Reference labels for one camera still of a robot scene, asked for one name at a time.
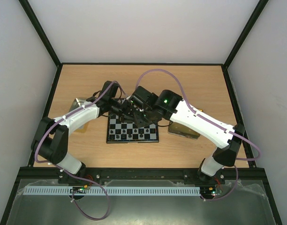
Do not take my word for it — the black silver chess board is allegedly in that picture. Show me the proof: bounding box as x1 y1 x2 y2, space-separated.
106 112 159 144

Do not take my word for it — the gold tin with black pieces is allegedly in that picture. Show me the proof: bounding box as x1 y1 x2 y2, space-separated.
167 120 200 140

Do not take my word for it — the silver gold tin lid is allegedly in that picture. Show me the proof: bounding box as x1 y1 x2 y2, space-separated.
69 97 89 133

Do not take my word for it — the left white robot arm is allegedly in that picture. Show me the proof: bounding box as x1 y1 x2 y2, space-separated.
31 81 133 175

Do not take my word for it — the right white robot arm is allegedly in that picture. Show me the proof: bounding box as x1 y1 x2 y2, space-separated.
127 86 244 184

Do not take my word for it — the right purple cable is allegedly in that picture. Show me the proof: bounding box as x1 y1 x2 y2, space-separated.
136 68 263 203

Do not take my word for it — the purple cable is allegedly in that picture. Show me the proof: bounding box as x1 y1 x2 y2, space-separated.
136 68 263 203
34 80 111 220

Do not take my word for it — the black aluminium frame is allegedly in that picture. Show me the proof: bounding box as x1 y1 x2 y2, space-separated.
0 0 283 225

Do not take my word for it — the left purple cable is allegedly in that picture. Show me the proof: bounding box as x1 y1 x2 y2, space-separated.
34 80 111 220

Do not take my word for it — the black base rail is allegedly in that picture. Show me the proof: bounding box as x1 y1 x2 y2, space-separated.
17 166 266 184

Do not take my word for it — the white slotted cable duct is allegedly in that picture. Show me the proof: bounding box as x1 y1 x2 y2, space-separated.
23 186 200 196

